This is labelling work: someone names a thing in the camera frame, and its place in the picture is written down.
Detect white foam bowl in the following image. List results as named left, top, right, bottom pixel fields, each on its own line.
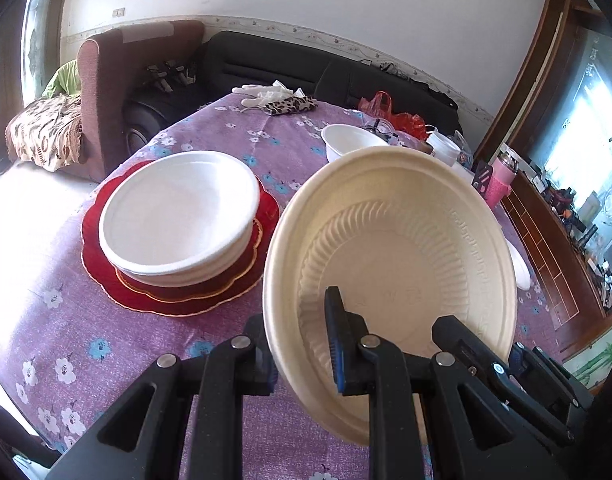
left=98, top=150, right=262, bottom=275
left=113, top=217, right=261, bottom=289
left=321, top=123, right=393, bottom=164
left=504, top=237, right=532, bottom=291

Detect brown patterned blanket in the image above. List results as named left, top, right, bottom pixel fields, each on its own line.
left=4, top=94, right=85, bottom=174

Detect red plastic bag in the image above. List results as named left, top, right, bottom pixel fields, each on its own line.
left=358, top=90, right=429, bottom=142

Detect purple floral tablecloth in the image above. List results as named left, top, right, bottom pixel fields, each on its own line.
left=0, top=92, right=562, bottom=480

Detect green cloth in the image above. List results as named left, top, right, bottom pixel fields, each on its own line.
left=40, top=59, right=82, bottom=99

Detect brown armchair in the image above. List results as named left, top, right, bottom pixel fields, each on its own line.
left=77, top=20, right=207, bottom=182

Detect pink thermos with knit sleeve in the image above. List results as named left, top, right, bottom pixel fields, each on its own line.
left=484, top=152, right=517, bottom=209

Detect red plate with gold rim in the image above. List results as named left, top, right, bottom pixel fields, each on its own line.
left=114, top=217, right=265, bottom=302

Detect white plastic jar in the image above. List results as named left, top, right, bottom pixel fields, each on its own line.
left=428, top=130, right=462, bottom=167

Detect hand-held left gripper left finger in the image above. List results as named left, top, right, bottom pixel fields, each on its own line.
left=46, top=314, right=279, bottom=480

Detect white gloves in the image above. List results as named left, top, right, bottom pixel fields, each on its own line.
left=232, top=79, right=307, bottom=111

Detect cream disposable plate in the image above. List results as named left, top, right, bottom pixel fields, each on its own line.
left=262, top=146, right=518, bottom=447

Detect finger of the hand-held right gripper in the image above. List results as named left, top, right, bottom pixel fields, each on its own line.
left=508, top=342, right=587, bottom=414
left=431, top=314, right=577, bottom=447

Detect black sofa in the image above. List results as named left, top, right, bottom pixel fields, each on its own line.
left=201, top=30, right=462, bottom=137

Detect bamboo print panel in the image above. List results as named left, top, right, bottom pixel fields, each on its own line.
left=570, top=334, right=612, bottom=392

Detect leopard print cloth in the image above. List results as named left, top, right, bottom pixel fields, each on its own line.
left=263, top=95, right=319, bottom=117

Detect wooden cabinet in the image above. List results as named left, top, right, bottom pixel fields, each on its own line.
left=472, top=0, right=612, bottom=357

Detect large red scalloped plate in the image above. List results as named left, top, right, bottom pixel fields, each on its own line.
left=80, top=159, right=281, bottom=317

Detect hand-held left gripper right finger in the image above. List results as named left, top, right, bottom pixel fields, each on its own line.
left=324, top=286, right=562, bottom=480

